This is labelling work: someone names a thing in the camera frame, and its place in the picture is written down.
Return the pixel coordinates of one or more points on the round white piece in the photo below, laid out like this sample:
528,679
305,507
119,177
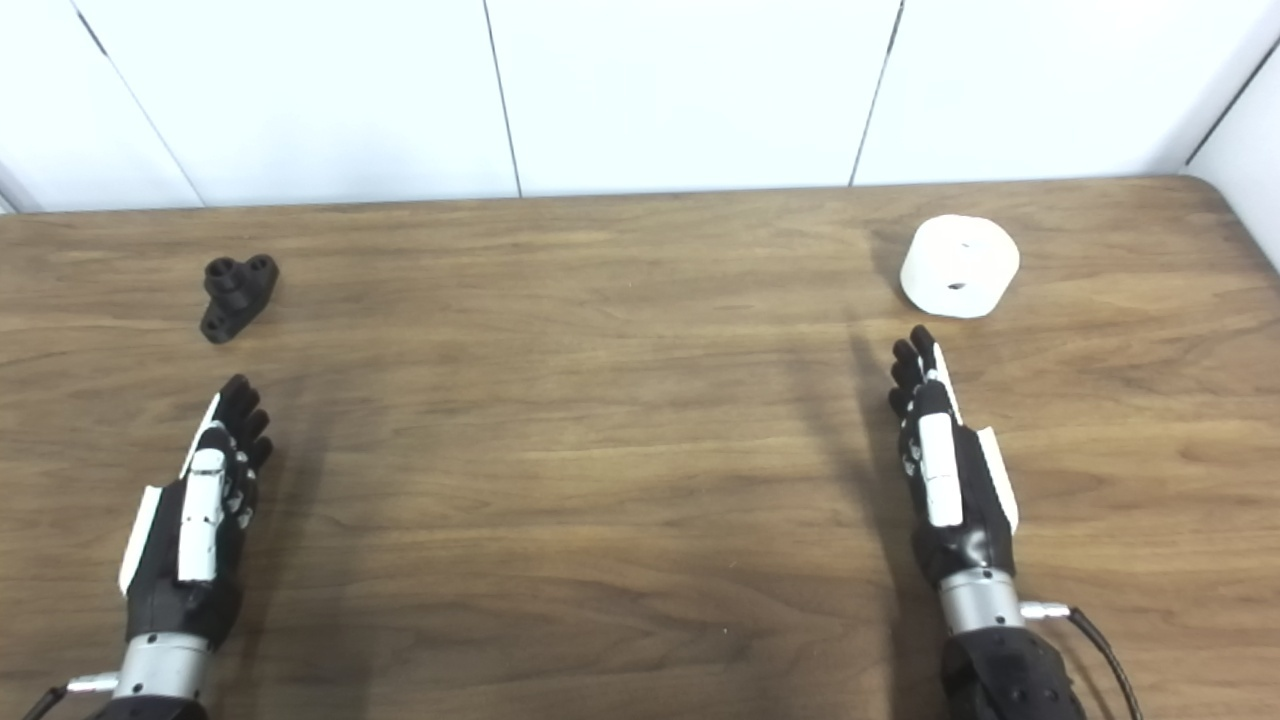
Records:
960,265

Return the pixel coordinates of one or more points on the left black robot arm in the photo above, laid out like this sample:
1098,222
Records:
160,670

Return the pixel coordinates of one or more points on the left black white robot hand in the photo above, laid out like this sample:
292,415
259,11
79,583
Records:
200,520

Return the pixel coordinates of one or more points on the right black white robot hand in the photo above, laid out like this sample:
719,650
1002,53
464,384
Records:
945,480

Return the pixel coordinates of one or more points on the black flanged holder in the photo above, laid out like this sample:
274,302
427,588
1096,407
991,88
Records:
235,295

